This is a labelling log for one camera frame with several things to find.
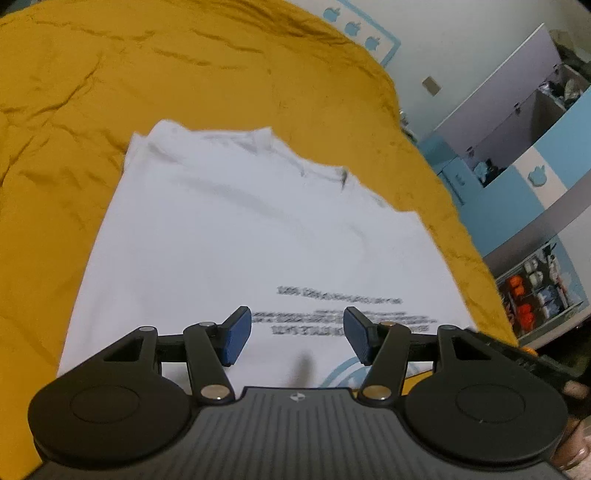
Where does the person's right hand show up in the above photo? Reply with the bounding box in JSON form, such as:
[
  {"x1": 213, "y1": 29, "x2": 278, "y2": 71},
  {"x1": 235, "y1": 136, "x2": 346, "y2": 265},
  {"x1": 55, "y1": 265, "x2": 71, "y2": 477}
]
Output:
[{"x1": 551, "y1": 381, "x2": 591, "y2": 472}]

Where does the open storage shelf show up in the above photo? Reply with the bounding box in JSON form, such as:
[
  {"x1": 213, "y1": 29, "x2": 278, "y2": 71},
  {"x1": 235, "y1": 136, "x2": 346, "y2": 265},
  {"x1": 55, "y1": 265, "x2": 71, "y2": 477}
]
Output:
[{"x1": 494, "y1": 239, "x2": 587, "y2": 343}]

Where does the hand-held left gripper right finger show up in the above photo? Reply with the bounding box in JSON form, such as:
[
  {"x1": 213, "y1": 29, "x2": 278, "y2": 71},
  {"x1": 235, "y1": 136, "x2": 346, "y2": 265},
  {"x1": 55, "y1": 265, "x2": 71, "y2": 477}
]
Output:
[{"x1": 343, "y1": 306, "x2": 491, "y2": 402}]

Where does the white headboard with blue apples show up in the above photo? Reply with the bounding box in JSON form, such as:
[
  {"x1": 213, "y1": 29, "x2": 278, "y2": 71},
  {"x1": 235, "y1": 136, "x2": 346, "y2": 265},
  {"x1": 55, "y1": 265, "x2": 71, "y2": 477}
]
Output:
[{"x1": 322, "y1": 0, "x2": 402, "y2": 66}]

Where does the white printed sweatshirt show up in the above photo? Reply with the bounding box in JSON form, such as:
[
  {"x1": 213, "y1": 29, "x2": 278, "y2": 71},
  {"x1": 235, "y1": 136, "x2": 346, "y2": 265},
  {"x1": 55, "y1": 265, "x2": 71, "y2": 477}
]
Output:
[{"x1": 57, "y1": 119, "x2": 479, "y2": 398}]

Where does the mustard yellow quilt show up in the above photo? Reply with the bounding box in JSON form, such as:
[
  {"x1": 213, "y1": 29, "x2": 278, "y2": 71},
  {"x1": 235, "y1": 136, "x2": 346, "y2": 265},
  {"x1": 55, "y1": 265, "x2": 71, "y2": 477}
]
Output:
[{"x1": 0, "y1": 0, "x2": 519, "y2": 480}]

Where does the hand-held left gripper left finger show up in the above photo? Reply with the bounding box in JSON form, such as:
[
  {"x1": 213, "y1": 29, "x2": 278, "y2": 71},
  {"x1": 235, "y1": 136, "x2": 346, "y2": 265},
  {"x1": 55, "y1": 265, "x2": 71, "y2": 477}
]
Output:
[{"x1": 103, "y1": 305, "x2": 253, "y2": 403}]

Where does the blue and white wardrobe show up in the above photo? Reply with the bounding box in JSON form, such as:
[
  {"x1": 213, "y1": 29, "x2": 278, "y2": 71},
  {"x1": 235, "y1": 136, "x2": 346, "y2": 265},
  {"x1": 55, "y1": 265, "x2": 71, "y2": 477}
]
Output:
[{"x1": 416, "y1": 22, "x2": 591, "y2": 352}]

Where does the blue nightstand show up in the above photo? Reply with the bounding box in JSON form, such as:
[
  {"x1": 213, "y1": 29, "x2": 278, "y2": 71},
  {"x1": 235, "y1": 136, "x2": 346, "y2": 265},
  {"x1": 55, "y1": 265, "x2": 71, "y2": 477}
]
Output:
[{"x1": 418, "y1": 137, "x2": 485, "y2": 205}]

